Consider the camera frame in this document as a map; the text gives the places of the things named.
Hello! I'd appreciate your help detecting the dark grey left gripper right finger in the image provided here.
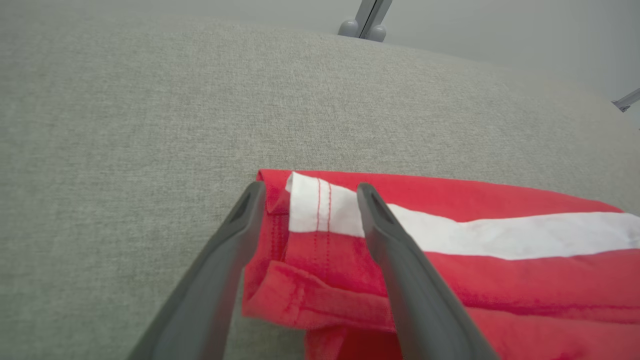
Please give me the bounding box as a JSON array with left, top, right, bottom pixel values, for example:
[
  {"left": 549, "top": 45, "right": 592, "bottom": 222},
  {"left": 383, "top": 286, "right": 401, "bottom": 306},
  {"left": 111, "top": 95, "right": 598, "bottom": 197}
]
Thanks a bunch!
[{"left": 356, "top": 182, "right": 501, "bottom": 360}]

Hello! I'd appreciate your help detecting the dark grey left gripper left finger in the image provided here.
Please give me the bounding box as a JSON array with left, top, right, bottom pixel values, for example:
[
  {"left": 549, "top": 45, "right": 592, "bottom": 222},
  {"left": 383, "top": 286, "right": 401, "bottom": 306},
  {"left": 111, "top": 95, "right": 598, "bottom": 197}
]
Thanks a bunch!
[{"left": 127, "top": 180, "right": 267, "bottom": 360}]

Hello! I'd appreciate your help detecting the red shirt with white sleeves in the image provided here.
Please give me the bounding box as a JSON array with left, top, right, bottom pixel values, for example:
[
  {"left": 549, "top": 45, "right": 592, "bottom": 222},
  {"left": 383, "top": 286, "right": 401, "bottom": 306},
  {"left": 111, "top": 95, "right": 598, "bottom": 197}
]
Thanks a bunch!
[{"left": 242, "top": 169, "right": 640, "bottom": 360}]

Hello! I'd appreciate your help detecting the grey metal partition rail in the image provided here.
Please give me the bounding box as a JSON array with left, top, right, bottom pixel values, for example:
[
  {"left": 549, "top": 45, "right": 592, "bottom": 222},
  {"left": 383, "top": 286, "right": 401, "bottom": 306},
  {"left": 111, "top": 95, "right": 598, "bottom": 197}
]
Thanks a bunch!
[{"left": 612, "top": 88, "right": 640, "bottom": 113}]

